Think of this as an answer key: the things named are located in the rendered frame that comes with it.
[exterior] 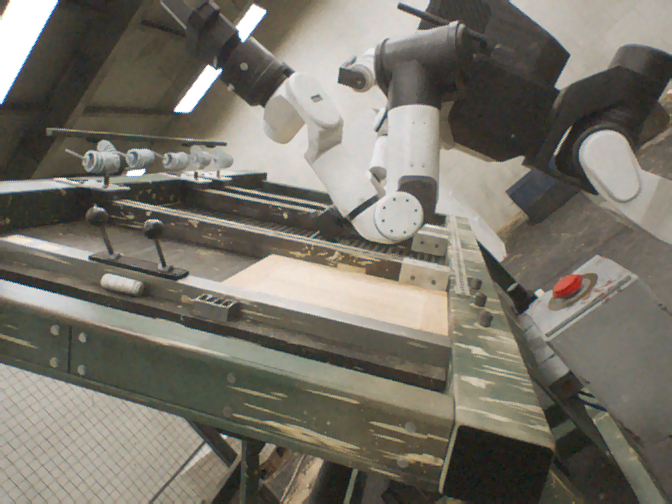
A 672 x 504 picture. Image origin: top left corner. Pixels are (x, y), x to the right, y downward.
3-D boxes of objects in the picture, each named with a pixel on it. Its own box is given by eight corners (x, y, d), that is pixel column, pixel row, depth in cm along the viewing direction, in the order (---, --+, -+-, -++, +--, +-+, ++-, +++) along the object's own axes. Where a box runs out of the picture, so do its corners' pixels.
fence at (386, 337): (446, 368, 82) (451, 347, 81) (-4, 256, 99) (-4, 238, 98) (446, 356, 87) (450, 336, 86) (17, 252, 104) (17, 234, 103)
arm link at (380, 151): (362, 168, 148) (376, 125, 158) (391, 181, 149) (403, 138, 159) (375, 147, 139) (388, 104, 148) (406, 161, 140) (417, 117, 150)
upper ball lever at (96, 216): (117, 269, 95) (96, 216, 86) (100, 265, 95) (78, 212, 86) (128, 256, 97) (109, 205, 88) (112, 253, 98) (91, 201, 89)
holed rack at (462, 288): (469, 298, 109) (470, 295, 109) (456, 295, 109) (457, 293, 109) (454, 215, 266) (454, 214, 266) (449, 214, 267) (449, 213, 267)
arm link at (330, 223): (336, 243, 151) (366, 222, 147) (329, 249, 142) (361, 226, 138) (313, 211, 150) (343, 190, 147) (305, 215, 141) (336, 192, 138)
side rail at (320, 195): (442, 234, 262) (446, 215, 260) (259, 198, 282) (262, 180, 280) (442, 232, 270) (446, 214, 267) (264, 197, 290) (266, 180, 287)
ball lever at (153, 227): (170, 281, 93) (154, 229, 84) (153, 277, 93) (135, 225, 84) (180, 268, 95) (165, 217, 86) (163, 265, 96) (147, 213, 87)
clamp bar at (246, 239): (444, 300, 120) (464, 209, 115) (52, 213, 142) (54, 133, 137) (444, 289, 130) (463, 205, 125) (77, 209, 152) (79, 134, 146)
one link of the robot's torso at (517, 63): (564, 59, 110) (425, 4, 114) (615, 18, 78) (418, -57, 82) (503, 176, 118) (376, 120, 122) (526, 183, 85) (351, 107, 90)
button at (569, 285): (595, 289, 54) (583, 276, 54) (565, 310, 55) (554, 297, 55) (585, 281, 58) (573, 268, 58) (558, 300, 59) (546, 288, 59)
